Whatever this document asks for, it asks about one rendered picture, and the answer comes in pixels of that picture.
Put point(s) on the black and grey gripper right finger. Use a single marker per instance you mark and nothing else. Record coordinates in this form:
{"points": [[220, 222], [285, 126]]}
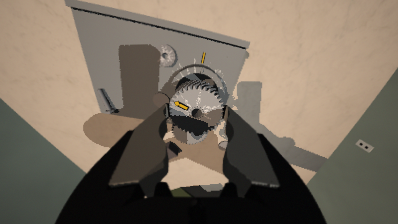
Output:
{"points": [[262, 174]]}

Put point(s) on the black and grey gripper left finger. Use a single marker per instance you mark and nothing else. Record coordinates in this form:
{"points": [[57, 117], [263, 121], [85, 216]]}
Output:
{"points": [[127, 172]]}

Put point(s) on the grey metal pin with flanged head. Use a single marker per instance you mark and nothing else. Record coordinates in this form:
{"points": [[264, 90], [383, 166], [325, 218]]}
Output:
{"points": [[106, 103]]}

